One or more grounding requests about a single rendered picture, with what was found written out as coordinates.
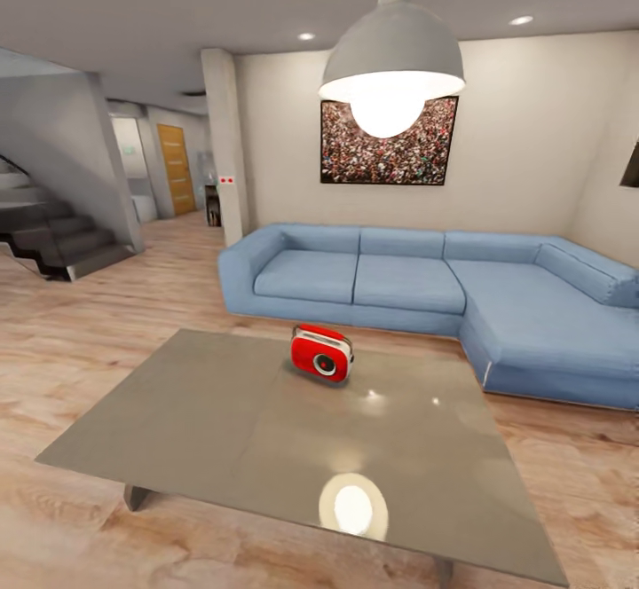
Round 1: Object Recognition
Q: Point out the radio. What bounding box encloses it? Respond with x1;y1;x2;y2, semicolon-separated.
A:
291;324;354;381

